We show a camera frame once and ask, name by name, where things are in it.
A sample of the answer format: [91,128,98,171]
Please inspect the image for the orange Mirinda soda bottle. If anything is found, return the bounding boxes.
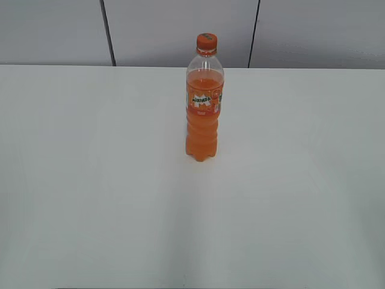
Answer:
[186,49,224,161]

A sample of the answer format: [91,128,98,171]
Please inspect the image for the orange bottle cap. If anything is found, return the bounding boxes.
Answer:
[197,33,218,51]

